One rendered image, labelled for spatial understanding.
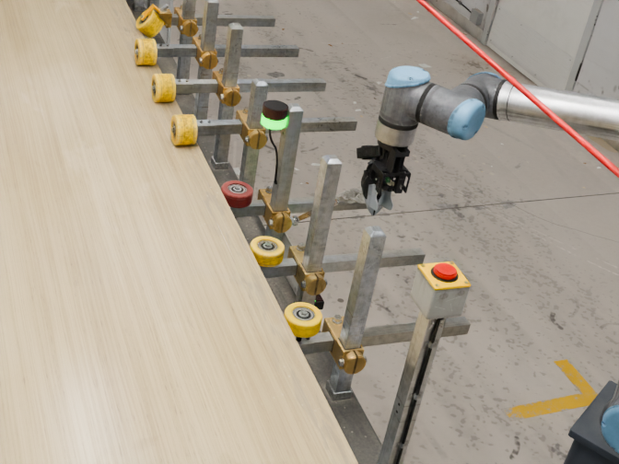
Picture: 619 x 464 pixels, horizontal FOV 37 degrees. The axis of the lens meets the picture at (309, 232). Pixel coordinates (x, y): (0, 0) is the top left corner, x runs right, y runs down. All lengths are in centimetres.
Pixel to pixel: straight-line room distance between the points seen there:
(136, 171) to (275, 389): 82
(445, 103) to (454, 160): 271
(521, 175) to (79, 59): 251
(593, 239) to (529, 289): 60
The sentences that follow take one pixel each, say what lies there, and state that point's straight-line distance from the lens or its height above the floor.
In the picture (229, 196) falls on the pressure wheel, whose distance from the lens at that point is 232.
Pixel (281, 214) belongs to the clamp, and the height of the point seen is 87.
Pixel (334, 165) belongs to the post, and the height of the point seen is 115.
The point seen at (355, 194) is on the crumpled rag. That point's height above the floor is 87.
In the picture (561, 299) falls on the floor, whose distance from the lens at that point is 391.
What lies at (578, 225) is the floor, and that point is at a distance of 447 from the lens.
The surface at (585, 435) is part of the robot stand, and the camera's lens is 238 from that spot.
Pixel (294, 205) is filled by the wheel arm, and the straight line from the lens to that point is 241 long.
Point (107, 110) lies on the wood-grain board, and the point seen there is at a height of 90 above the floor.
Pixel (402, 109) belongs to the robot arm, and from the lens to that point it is 205.
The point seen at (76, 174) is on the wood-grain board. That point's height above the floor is 90.
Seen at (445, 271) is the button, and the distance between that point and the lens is 160.
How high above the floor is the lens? 211
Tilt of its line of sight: 33 degrees down
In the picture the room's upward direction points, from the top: 10 degrees clockwise
